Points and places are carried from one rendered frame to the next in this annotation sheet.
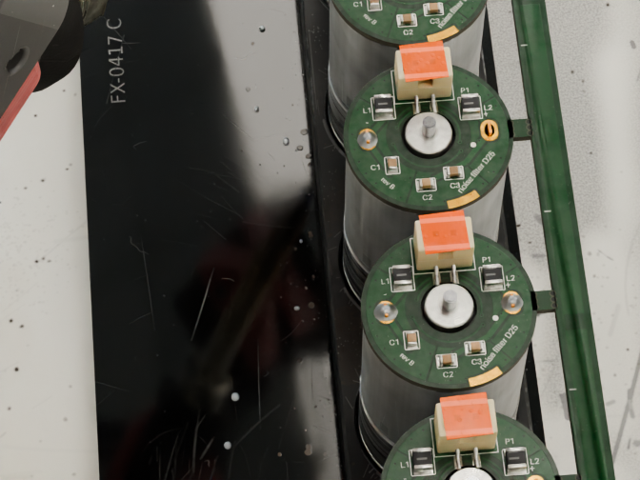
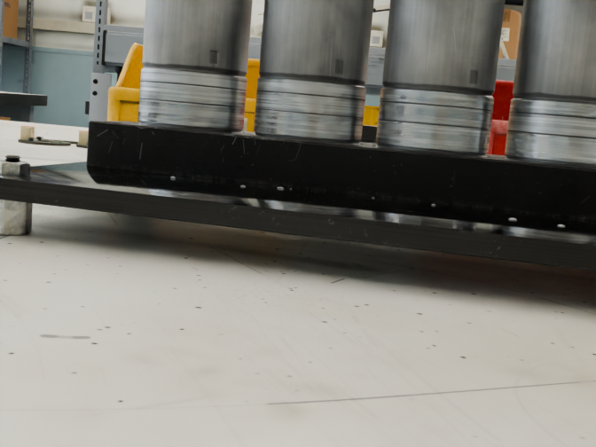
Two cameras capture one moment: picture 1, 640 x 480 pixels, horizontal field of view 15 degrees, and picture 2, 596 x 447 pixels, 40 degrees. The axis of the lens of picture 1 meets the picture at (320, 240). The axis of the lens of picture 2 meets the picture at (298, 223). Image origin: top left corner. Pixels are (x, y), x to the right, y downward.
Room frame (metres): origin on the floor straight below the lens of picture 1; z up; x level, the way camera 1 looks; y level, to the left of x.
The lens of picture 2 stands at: (0.15, 0.17, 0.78)
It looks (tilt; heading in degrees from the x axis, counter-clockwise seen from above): 8 degrees down; 287
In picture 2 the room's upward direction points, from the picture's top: 5 degrees clockwise
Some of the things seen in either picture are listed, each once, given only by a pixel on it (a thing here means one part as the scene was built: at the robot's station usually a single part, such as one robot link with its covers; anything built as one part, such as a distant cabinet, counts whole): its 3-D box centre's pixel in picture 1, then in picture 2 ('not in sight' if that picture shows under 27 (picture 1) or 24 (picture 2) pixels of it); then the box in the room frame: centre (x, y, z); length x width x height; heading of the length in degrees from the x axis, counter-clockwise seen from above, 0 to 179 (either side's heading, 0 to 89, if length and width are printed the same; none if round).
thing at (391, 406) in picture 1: (441, 375); (573, 84); (0.14, -0.02, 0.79); 0.02 x 0.02 x 0.05
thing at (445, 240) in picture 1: (444, 249); not in sight; (0.15, -0.02, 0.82); 0.01 x 0.01 x 0.01; 5
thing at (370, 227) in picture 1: (422, 210); (439, 74); (0.17, -0.02, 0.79); 0.02 x 0.02 x 0.05
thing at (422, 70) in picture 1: (424, 78); not in sight; (0.18, -0.02, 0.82); 0.01 x 0.01 x 0.01; 5
